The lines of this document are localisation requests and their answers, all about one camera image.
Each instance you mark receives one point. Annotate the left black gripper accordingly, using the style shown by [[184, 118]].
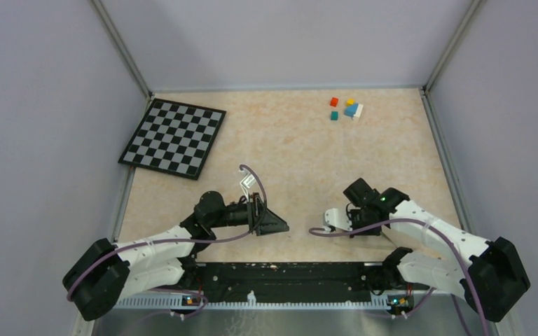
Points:
[[272, 224]]

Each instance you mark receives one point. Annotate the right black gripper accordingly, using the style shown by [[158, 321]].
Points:
[[375, 232]]

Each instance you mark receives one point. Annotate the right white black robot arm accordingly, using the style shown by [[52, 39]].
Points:
[[487, 274]]

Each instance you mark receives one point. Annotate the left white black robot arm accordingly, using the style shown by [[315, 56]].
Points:
[[108, 272]]

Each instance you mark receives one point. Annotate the blue block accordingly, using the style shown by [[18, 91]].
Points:
[[349, 111]]

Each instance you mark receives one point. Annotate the white block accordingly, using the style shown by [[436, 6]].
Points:
[[358, 111]]

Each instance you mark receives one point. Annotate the black grey checkerboard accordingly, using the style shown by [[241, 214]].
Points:
[[174, 138]]

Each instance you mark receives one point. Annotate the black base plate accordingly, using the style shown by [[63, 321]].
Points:
[[288, 282]]

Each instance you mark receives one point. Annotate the aluminium frame rail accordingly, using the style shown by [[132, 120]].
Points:
[[397, 302]]

